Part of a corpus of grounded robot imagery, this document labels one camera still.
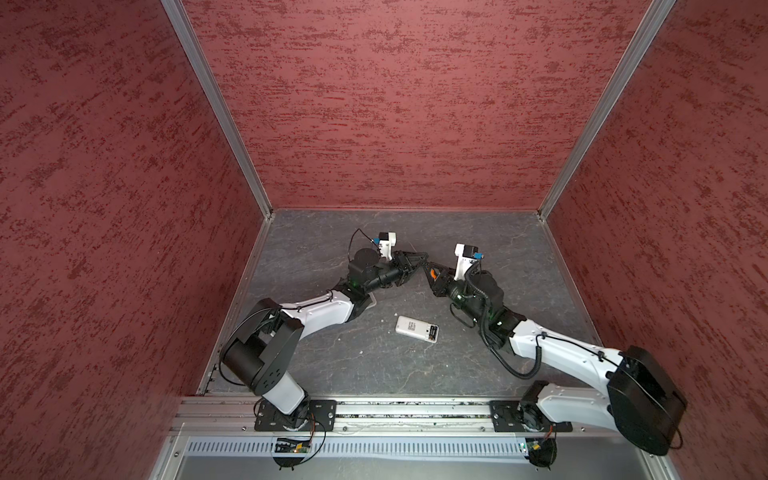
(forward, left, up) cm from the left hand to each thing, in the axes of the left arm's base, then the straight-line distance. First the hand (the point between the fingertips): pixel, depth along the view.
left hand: (430, 263), depth 78 cm
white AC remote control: (-10, +1, -21) cm, 23 cm away
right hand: (-2, +3, -1) cm, 3 cm away
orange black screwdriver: (-4, -1, +1) cm, 4 cm away
